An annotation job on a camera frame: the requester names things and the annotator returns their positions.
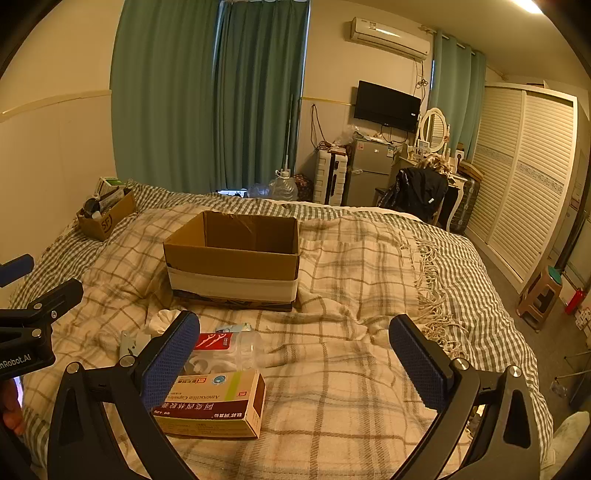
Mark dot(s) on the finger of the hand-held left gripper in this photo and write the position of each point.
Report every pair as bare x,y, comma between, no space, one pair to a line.
55,297
16,268

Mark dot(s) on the beige plaid blanket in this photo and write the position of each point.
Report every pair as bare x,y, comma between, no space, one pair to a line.
332,314

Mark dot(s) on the narrow green curtain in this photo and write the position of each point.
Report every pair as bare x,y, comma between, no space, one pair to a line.
455,92

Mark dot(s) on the grey mini fridge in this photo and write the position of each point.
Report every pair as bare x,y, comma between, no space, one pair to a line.
368,170

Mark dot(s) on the white tissue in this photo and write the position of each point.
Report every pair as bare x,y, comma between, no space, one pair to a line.
164,321

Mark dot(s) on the clear plastic pack red label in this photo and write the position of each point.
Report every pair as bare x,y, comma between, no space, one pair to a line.
226,350

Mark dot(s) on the wide green curtain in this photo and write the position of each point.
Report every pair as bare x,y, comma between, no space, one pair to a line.
161,92

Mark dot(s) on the red fire extinguisher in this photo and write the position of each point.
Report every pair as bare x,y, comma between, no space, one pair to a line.
575,301

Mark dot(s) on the dark suitcase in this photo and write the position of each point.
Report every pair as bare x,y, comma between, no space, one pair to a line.
466,203

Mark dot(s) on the small cardboard box with bottles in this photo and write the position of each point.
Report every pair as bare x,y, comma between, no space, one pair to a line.
104,217

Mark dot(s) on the white suitcase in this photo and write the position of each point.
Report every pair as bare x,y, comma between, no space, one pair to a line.
330,177

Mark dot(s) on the brown and white medicine box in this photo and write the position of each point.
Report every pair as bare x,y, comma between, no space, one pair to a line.
217,406

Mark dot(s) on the white air conditioner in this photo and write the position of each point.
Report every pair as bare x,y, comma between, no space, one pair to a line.
388,39

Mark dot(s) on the person's left hand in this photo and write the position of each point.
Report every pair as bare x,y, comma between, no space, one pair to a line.
10,410

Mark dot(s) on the dark floral bag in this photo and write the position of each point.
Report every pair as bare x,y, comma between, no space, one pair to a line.
304,187

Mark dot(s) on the green curtain by window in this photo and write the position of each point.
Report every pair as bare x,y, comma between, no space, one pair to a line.
263,101

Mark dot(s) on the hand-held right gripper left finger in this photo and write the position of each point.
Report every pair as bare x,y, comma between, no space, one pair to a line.
168,367

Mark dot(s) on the black jacket on chair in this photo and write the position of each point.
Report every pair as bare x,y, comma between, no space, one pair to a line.
415,191

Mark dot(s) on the large clear water jug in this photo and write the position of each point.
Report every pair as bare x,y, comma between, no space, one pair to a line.
282,187

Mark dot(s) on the brown plastic stool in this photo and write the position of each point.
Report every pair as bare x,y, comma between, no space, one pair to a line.
538,297

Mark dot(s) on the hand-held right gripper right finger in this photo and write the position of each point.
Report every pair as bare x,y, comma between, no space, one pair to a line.
418,364

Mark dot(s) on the clear plastic bag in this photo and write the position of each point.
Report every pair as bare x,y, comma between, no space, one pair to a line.
344,136

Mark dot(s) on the green and white carton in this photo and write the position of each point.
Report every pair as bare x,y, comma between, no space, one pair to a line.
108,184

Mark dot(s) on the white dressing table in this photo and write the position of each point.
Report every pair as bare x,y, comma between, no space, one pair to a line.
455,184

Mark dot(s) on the large cardboard box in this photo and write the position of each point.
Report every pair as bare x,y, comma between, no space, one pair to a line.
231,270

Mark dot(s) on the thin metal pole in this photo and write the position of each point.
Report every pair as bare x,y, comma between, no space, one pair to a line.
287,138

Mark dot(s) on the white oval vanity mirror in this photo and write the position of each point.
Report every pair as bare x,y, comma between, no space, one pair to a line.
433,129

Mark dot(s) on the white louvred wardrobe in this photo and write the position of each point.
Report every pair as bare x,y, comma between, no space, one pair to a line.
521,184

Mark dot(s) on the black wall television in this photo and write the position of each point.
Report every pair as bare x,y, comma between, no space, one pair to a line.
387,107

